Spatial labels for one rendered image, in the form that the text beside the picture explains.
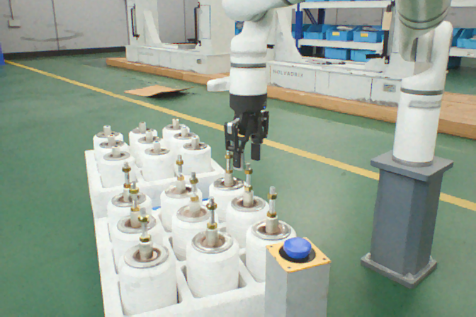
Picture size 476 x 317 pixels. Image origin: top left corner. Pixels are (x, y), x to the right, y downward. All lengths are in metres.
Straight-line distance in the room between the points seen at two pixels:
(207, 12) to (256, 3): 3.25
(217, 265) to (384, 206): 0.51
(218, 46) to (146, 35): 1.37
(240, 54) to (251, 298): 0.44
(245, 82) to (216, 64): 3.24
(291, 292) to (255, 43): 0.43
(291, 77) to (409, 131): 2.23
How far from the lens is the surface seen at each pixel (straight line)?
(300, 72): 3.13
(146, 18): 5.16
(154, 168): 1.22
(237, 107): 0.80
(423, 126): 1.03
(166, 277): 0.73
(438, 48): 1.00
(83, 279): 1.17
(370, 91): 2.82
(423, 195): 1.06
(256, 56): 0.78
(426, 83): 1.01
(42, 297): 1.15
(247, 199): 0.88
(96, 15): 7.32
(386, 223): 1.11
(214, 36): 3.99
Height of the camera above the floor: 0.65
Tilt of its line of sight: 17 degrees down
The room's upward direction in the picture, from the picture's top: straight up
